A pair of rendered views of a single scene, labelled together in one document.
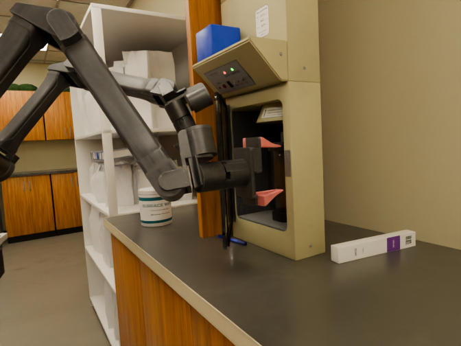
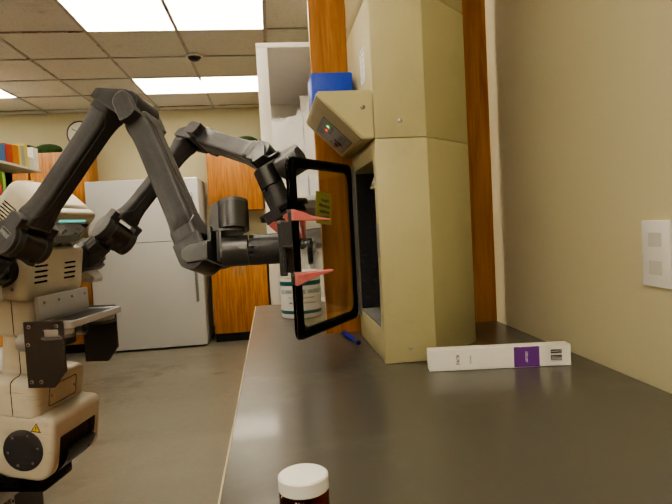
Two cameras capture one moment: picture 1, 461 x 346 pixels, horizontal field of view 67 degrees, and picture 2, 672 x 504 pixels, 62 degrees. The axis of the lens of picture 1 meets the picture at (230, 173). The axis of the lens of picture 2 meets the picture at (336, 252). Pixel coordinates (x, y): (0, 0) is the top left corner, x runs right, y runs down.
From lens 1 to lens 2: 0.58 m
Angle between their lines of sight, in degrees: 24
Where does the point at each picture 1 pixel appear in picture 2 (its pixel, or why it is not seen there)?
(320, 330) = (302, 418)
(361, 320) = (354, 417)
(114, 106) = (159, 180)
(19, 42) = (96, 123)
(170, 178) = (191, 250)
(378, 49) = (558, 77)
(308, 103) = (406, 164)
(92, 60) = (147, 136)
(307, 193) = (405, 279)
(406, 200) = (588, 301)
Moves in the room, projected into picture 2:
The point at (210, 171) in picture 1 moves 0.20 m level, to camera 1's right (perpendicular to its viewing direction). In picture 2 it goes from (229, 245) to (330, 241)
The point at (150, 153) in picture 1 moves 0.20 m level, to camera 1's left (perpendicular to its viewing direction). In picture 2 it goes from (180, 226) to (101, 230)
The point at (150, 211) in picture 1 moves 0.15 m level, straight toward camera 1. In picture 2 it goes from (289, 298) to (275, 305)
